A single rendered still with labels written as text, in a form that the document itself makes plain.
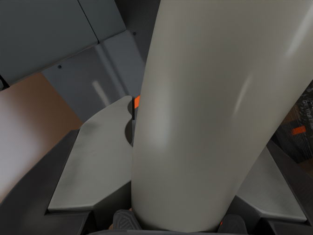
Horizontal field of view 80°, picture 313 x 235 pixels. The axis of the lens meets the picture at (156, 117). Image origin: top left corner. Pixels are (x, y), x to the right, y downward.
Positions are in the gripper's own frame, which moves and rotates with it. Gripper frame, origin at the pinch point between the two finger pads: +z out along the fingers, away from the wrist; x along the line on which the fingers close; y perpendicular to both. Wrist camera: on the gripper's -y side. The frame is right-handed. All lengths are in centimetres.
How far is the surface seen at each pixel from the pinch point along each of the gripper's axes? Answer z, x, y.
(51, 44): 25.6, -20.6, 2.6
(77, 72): 89, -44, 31
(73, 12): 42.1, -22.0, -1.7
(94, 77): 89, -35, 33
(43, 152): 90, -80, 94
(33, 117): 92, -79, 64
